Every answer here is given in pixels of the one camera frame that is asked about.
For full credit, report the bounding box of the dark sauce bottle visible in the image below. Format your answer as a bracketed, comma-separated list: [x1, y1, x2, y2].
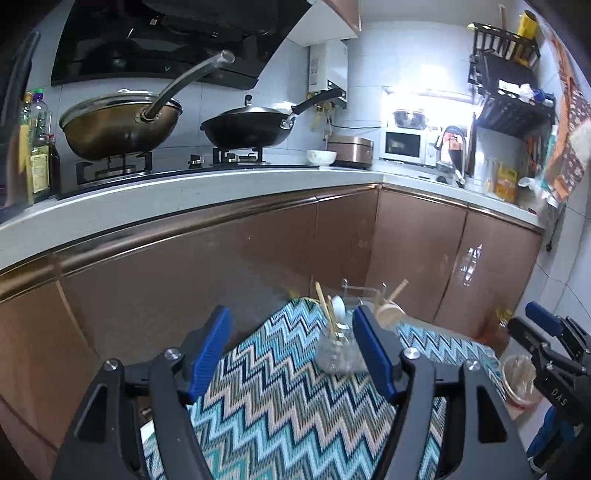
[46, 134, 62, 195]

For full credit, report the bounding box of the brown rice cooker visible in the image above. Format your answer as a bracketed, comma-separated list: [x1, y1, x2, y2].
[327, 135, 374, 169]

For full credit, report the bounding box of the clear plastic jar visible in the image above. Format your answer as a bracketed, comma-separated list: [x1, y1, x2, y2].
[502, 354, 539, 408]

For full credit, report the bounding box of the black range hood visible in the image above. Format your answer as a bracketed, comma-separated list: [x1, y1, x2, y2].
[51, 0, 311, 89]

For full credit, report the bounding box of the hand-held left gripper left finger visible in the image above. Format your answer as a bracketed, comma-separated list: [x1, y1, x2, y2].
[51, 305, 233, 480]

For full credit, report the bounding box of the wok with glass lid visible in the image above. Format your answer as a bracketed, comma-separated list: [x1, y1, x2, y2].
[59, 50, 236, 161]

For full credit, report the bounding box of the metal wire rack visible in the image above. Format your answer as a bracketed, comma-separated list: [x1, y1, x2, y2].
[341, 277, 386, 308]

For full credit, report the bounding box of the black gas stove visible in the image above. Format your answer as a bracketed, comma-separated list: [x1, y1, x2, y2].
[58, 147, 274, 192]

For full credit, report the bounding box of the white kitchen countertop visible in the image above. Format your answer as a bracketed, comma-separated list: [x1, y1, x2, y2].
[0, 164, 548, 273]

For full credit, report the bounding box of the beige round lid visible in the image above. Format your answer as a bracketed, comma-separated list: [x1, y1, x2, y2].
[374, 301, 408, 329]

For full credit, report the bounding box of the black wok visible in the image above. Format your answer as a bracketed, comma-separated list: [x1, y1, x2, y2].
[200, 89, 346, 149]

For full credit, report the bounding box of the clear plastic container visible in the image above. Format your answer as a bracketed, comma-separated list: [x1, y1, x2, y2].
[315, 318, 368, 374]

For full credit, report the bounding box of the white microwave oven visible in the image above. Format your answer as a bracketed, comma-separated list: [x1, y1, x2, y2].
[379, 128, 428, 164]

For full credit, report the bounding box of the brown kitchen cabinet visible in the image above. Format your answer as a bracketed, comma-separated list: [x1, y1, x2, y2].
[0, 182, 546, 467]

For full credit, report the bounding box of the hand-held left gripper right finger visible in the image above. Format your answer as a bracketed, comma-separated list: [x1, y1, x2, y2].
[352, 305, 532, 480]

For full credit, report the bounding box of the white water heater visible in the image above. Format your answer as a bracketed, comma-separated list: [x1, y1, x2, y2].
[308, 41, 350, 93]

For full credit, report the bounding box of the patterned brown towel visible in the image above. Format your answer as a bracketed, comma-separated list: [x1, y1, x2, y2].
[542, 41, 591, 200]

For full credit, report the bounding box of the steel faucet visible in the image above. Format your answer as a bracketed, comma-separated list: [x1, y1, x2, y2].
[435, 124, 468, 174]

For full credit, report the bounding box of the oil bottle with yellow label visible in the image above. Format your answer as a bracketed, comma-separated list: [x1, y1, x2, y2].
[22, 88, 51, 204]

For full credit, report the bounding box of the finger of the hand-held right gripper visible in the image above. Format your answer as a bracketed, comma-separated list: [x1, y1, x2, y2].
[525, 301, 583, 343]
[507, 316, 556, 371]

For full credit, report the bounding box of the yellow cooking oil bottle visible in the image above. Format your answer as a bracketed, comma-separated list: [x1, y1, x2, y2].
[496, 308, 516, 352]

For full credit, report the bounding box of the zigzag knitted cloth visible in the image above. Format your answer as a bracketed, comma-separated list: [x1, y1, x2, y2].
[141, 298, 506, 480]

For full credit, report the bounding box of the black dish rack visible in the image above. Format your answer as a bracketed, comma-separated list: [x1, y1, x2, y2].
[468, 22, 557, 137]

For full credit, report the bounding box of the steel pot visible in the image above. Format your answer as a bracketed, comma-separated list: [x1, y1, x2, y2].
[392, 108, 430, 130]

